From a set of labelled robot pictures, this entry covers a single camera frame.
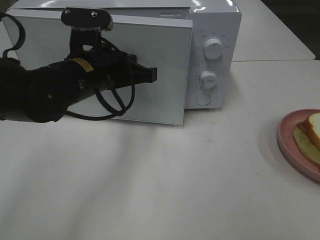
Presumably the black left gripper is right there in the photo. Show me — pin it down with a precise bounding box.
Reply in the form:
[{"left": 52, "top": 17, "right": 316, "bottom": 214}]
[{"left": 61, "top": 7, "right": 157, "bottom": 93}]

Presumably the white microwave oven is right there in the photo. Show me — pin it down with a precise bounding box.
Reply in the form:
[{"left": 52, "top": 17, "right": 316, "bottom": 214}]
[{"left": 6, "top": 0, "right": 243, "bottom": 111}]

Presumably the toast sandwich with filling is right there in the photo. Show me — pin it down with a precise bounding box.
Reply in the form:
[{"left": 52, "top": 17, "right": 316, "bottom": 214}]
[{"left": 293, "top": 112, "right": 320, "bottom": 169}]

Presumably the white microwave door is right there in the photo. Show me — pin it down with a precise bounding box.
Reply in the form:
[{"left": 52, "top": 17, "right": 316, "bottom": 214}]
[{"left": 0, "top": 12, "right": 189, "bottom": 125}]

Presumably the round white door button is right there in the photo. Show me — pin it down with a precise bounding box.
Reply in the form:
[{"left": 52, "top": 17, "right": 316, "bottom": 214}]
[{"left": 196, "top": 93, "right": 212, "bottom": 106}]

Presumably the pink round plate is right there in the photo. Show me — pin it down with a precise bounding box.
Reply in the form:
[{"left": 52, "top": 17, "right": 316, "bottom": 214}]
[{"left": 277, "top": 108, "right": 320, "bottom": 182}]

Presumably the upper white power knob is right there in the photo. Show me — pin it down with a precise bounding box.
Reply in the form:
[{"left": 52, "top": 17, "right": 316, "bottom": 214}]
[{"left": 203, "top": 36, "right": 223, "bottom": 60}]

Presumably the white timer knob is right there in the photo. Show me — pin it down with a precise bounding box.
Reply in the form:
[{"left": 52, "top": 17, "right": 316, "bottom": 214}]
[{"left": 199, "top": 71, "right": 217, "bottom": 89}]

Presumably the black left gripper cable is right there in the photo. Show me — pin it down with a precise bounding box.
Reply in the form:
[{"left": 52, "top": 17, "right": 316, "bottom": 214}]
[{"left": 0, "top": 12, "right": 137, "bottom": 122}]

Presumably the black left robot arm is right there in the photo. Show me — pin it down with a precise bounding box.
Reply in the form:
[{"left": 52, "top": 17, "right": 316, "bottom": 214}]
[{"left": 0, "top": 7, "right": 157, "bottom": 123}]

